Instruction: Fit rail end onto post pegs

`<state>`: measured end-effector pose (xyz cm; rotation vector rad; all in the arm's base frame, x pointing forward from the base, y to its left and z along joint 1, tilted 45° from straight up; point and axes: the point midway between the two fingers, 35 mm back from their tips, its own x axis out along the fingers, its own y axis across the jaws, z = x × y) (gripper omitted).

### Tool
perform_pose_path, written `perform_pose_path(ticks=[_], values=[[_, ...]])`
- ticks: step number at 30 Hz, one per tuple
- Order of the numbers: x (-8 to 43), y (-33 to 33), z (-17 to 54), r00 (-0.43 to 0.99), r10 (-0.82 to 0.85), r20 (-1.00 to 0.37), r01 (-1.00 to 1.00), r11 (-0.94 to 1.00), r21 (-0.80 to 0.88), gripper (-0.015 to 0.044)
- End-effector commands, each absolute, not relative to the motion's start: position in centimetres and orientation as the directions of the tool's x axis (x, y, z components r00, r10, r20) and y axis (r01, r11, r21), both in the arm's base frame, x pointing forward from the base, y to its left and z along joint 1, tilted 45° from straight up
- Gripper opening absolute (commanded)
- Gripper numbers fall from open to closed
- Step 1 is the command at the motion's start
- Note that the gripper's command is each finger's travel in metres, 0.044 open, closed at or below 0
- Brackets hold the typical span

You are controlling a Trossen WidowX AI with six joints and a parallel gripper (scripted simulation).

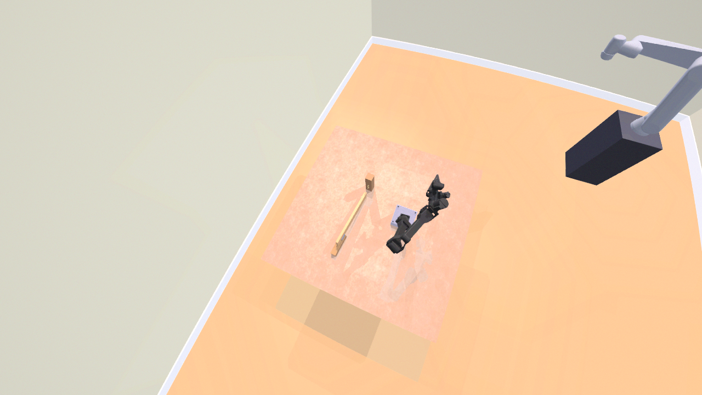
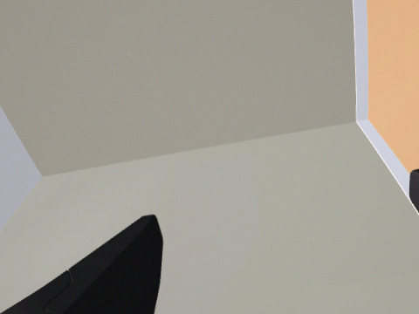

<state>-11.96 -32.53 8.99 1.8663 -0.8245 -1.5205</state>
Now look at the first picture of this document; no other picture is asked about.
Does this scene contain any dark brown wooden post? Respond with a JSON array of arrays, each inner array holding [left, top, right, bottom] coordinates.
[[330, 173, 375, 256]]

